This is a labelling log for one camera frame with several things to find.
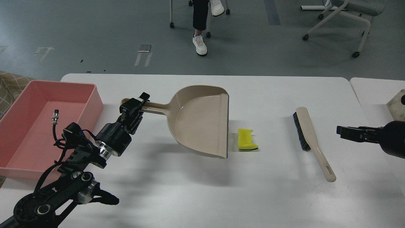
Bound beige plastic dustpan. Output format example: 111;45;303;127
121;85;229;159

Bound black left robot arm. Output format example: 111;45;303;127
1;92;150;228

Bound beige stone block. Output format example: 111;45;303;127
386;89;405;121

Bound seated person legs white sneakers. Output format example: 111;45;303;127
192;0;225;56

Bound pink plastic bin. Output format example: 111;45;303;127
0;80;103;180

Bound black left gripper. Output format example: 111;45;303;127
96;92;150;157

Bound beige hand brush black bristles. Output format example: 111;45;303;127
293;107;337;183

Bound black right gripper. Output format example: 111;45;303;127
336;121;405;159

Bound yellow green sponge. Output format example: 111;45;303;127
237;128;259;150

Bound white rolling chair frame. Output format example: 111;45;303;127
302;0;388;58

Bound beige patterned cloth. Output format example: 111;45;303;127
0;71;34;118

